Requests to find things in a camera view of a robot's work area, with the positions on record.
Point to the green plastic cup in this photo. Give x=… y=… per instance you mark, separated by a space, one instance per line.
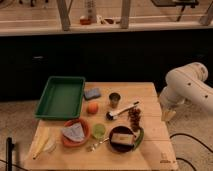
x=98 y=131

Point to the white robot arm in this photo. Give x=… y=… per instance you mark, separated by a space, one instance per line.
x=186 y=83

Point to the orange fruit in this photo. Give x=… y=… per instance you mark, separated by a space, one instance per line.
x=92 y=107

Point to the small metal cup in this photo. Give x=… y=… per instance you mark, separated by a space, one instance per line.
x=114 y=99

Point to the tan block in bowl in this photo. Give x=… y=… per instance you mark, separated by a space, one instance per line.
x=123 y=139

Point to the red object on shelf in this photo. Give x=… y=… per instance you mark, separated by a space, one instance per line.
x=84 y=21

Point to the green pepper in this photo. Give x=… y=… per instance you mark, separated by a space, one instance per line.
x=139 y=139

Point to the orange bowl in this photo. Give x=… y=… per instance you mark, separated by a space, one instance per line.
x=69 y=143

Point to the metal fork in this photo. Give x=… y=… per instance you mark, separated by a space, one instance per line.
x=94 y=146

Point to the black bowl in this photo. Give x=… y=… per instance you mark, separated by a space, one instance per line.
x=118 y=147

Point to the white bottle on shelf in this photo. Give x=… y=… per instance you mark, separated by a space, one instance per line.
x=90 y=10

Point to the grey folded cloth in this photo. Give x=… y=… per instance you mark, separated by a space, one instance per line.
x=74 y=132

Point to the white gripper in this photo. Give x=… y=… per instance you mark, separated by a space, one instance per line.
x=167 y=104

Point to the black stand post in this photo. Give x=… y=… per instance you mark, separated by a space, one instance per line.
x=9 y=150

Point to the green plastic tray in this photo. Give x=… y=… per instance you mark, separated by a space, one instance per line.
x=61 y=98

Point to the yellow banana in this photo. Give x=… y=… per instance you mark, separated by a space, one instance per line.
x=42 y=140

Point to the blue grey sponge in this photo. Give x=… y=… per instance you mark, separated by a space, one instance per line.
x=92 y=94

